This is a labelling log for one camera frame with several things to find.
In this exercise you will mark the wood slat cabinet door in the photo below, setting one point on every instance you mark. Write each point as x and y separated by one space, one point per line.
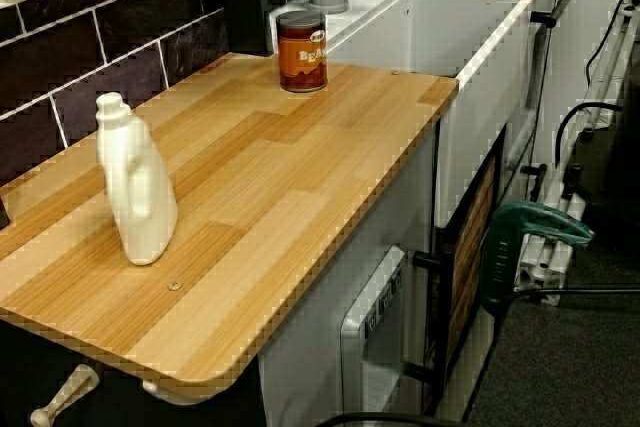
470 247

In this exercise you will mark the orange beans can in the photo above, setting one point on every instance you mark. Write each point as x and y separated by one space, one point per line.
302 62

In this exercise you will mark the black curved hoop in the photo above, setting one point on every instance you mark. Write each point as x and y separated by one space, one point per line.
375 415

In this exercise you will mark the green clamp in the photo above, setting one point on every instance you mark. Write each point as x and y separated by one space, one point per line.
500 257

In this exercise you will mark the white rounded knob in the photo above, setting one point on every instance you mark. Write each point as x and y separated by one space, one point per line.
170 396

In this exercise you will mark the white kitchen cabinet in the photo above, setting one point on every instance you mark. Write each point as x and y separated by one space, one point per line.
310 357

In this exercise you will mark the cream detergent bottle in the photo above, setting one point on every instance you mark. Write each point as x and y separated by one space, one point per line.
120 157

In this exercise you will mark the white sink unit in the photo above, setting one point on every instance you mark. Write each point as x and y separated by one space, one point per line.
475 137

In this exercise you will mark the grey dispenser panel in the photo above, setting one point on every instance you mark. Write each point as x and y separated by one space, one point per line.
350 347

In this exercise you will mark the white aluminium frame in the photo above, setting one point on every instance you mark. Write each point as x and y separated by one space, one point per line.
555 252

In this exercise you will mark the black equipment case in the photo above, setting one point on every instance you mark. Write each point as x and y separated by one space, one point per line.
615 172

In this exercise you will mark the white oven cabinet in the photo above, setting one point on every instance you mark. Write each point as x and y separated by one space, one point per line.
565 57

